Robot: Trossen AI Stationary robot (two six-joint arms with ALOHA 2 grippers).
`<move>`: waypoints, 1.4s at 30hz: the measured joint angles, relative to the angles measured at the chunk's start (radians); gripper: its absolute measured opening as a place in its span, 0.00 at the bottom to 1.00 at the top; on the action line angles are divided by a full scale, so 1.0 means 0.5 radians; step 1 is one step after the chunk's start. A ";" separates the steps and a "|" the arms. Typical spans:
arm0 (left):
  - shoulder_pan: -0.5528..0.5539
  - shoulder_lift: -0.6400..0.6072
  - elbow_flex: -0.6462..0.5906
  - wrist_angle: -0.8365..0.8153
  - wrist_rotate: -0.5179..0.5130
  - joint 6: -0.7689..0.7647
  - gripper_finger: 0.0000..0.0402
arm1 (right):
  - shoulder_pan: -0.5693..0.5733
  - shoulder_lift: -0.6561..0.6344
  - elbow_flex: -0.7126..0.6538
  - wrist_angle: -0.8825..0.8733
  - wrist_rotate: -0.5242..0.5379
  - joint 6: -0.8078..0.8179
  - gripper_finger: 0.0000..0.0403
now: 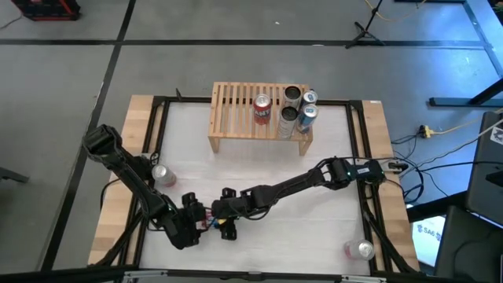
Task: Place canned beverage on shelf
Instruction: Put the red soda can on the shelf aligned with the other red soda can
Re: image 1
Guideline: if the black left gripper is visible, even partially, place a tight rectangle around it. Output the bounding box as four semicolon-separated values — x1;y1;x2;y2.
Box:
168;191;207;252

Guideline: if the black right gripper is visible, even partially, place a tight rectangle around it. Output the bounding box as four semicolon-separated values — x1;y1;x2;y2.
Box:
211;187;252;241

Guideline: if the red Fanta can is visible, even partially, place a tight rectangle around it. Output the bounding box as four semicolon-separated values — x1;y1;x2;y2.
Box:
252;93;274;126
202;214;222;232

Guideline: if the tall silver Celsius can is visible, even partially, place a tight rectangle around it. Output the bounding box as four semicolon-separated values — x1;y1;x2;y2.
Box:
276;105;299;141
281;85;303;111

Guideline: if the blue Red Bull can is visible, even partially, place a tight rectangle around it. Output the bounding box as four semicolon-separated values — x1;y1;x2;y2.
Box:
300;89;319;109
295;103;320;134

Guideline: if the wooden slatted shelf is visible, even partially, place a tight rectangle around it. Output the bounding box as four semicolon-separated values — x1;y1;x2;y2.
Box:
207;81;314;157

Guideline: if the black rig bar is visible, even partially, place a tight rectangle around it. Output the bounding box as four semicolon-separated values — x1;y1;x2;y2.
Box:
0;265;394;283

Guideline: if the black chair base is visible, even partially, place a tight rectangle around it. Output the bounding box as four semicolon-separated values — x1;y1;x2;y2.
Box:
0;167;31;184

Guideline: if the white printed sheet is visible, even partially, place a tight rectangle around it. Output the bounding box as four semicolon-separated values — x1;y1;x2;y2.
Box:
410;215;447;268

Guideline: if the black tripod stand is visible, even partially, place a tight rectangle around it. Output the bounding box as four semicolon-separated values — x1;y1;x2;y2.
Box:
344;0;387;50

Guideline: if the black office chair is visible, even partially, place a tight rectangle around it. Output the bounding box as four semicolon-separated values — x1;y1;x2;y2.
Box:
434;205;503;283

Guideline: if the black red crate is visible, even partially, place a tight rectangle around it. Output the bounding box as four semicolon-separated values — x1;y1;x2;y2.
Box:
10;0;82;22

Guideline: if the black desk leg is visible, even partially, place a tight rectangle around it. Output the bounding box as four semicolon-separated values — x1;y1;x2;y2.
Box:
428;77;503;108

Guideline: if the dark flat screen monitor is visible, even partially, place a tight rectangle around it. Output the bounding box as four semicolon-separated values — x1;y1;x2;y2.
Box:
465;111;503;229

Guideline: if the black metal table frame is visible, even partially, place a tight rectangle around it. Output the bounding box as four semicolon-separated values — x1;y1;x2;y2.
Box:
88;95;420;283

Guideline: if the yellow power plug cable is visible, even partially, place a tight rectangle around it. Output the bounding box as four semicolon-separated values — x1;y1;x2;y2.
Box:
418;117;503;139

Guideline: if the black power cable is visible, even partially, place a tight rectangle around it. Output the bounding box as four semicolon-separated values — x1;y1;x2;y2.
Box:
391;133;503;205

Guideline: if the yellow hanging cable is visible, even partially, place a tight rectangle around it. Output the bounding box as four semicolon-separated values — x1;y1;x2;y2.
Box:
363;0;428;23

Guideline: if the grey cable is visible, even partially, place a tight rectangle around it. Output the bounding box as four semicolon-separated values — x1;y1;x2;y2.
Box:
430;119;503;158

